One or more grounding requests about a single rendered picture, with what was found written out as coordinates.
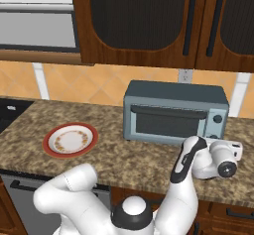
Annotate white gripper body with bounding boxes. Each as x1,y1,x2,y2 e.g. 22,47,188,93
206,138,234,147

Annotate toaster oven glass door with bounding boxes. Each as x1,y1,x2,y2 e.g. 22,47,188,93
129,103,209,138

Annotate blue-grey toaster oven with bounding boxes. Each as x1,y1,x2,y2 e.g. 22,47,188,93
122,79,230,147

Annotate brown base cupboard door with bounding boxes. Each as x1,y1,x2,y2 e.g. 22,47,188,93
110,186,168,214

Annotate brown cupboard door dark panel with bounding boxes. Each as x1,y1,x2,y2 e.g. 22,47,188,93
194,0,254,73
70,0,209,69

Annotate brown drawer front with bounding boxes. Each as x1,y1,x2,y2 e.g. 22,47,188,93
207,200,254,235

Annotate red-rimmed white plate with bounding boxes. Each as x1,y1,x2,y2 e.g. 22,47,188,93
42,122,99,159

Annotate black hob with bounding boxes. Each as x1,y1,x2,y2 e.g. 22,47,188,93
0,98,35,135

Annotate grey dishwasher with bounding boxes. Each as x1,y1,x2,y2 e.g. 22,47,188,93
0,174,112,235

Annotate brown base cupboard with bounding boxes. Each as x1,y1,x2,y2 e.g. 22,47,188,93
0,176,29,235

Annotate dark toaster oven door handle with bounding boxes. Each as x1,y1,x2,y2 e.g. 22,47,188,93
130,104,208,120

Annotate white wall socket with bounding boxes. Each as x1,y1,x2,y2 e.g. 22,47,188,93
178,68,193,84

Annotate black drawer handle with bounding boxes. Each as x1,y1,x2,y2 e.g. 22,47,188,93
226,207,254,221

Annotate black base cupboard handle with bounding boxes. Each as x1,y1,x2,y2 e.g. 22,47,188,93
192,221,201,235

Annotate black cupboard door handle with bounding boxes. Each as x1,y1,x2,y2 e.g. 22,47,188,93
205,0,226,59
183,0,198,58

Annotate black dishwasher handle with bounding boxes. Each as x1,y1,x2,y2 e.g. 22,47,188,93
9,179,111,193

